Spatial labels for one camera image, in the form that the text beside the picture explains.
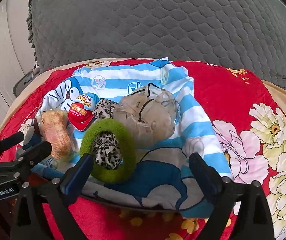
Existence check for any white wardrobe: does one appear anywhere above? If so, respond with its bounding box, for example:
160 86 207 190
0 0 34 126

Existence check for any grey quilted headboard cover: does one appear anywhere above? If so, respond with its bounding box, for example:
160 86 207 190
27 0 286 90

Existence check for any person's left hand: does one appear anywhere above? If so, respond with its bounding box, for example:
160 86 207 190
0 199 16 239

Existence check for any red blue surprise egg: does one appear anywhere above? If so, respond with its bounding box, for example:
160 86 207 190
67 93 100 131

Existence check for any green fuzzy hair ring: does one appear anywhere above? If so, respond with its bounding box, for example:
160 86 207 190
79 117 137 184

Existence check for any clear biscuit pack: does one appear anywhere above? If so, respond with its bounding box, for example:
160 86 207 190
36 109 73 161

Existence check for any grey bedside stool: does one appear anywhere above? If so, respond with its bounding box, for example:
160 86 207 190
13 70 40 98

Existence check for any beige stocking bundle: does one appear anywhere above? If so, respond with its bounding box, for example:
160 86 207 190
113 83 178 148

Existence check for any leopard print scrunchie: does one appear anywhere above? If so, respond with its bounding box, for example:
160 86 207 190
92 98 122 170

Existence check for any blue striped Doraemon fabric box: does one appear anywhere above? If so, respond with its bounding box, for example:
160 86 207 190
35 59 232 218

